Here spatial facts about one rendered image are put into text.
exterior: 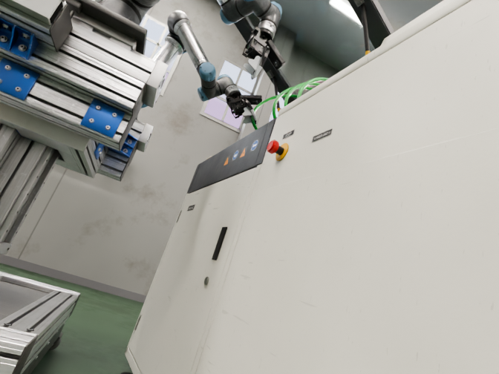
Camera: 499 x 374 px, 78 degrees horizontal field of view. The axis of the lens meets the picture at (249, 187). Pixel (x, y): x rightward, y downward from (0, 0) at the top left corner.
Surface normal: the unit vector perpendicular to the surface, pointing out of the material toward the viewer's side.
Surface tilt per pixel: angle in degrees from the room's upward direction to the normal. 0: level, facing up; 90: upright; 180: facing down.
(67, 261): 90
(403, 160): 90
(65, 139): 90
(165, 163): 90
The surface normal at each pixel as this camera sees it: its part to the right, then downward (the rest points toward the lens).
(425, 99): -0.83, -0.40
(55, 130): 0.37, -0.19
